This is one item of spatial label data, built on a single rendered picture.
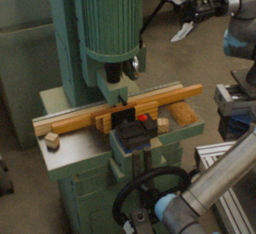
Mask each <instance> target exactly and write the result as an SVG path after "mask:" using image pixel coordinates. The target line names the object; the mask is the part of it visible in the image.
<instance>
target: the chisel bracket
mask: <svg viewBox="0 0 256 234"><path fill-rule="evenodd" d="M96 75H97V85H98V87H99V89H100V90H101V91H102V93H103V95H104V97H105V98H106V100H107V102H108V103H109V105H110V106H113V105H117V104H120V103H122V102H121V100H120V99H119V98H118V96H119V95H120V96H121V97H122V99H123V100H124V101H128V85H127V84H126V83H125V82H124V80H123V78H122V77H121V81H120V82H118V83H108V82H107V78H106V72H105V69H104V68H103V69H98V70H97V71H96Z"/></svg>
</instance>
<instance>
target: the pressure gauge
mask: <svg viewBox="0 0 256 234"><path fill-rule="evenodd" d="M188 174H189V176H190V178H191V183H193V182H194V181H195V180H196V179H197V178H198V177H199V176H200V175H201V174H202V172H201V171H200V169H199V168H195V169H194V170H192V171H190V172H189V173H188Z"/></svg>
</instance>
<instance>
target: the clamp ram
mask: <svg viewBox="0 0 256 234"><path fill-rule="evenodd" d="M135 120H136V109H135V107H131V108H127V109H123V110H119V111H115V112H113V113H111V130H112V131H113V130H115V126H119V125H122V124H125V123H129V122H133V121H135Z"/></svg>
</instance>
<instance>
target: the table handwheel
mask: <svg viewBox="0 0 256 234"><path fill-rule="evenodd" d="M163 175H177V176H179V177H180V178H181V179H182V180H183V184H180V185H178V186H177V187H174V188H171V189H168V190H165V191H163V192H160V191H159V190H158V189H157V188H153V187H152V185H151V183H150V182H149V180H151V179H154V178H155V177H159V176H163ZM191 184H192V180H191V176H190V175H189V174H188V172H187V171H185V169H183V168H181V167H178V166H173V165H166V166H160V167H156V168H152V169H149V170H148V171H146V172H144V173H141V174H140V175H138V176H136V177H135V178H133V179H132V180H131V181H130V182H129V183H128V184H127V185H125V186H124V188H123V189H122V190H121V191H120V192H119V194H118V195H117V196H116V198H115V200H114V203H113V206H112V216H113V219H114V220H115V222H116V223H117V224H118V225H120V226H121V227H124V226H123V222H122V219H121V215H120V214H121V207H122V205H123V203H124V200H125V199H126V198H127V197H128V196H129V195H130V193H131V192H132V191H133V190H135V189H136V190H137V191H139V192H140V193H142V194H143V196H142V198H143V200H144V202H145V204H146V205H145V207H144V208H145V209H146V211H148V210H149V209H151V210H154V209H155V206H156V204H157V202H159V200H160V199H161V198H162V197H165V196H166V195H169V194H173V193H174V192H177V191H180V190H181V192H180V194H181V193H182V192H183V191H184V190H185V189H186V188H187V187H188V186H189V185H191ZM140 185H141V187H140ZM180 194H179V195H180ZM149 221H150V222H151V225H154V224H156V223H158V222H160V219H159V218H158V216H157V215H156V214H155V215H153V216H151V217H149Z"/></svg>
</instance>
